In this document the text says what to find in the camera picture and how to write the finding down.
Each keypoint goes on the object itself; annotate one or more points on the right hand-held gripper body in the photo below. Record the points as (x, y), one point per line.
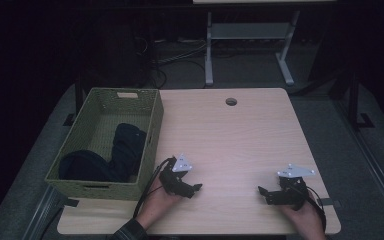
(291, 193)

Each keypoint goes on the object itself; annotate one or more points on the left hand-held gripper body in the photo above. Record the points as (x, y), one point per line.
(171, 180)

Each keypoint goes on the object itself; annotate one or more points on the dark blue garment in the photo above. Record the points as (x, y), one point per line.
(120, 156)

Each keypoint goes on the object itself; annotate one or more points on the green woven basket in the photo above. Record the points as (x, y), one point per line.
(96, 110)

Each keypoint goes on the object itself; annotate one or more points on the person's right hand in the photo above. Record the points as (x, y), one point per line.
(305, 220)

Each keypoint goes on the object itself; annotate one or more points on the person's left hand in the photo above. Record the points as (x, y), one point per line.
(156, 206)

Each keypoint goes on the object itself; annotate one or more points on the grey tape strip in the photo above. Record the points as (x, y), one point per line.
(328, 202)

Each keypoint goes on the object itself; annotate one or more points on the white metal stand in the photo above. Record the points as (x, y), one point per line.
(246, 31)

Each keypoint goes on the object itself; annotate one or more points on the aluminium rail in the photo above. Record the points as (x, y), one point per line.
(373, 166)
(41, 213)

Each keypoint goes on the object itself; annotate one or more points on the black metal frame post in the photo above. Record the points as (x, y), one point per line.
(79, 96)
(353, 100)

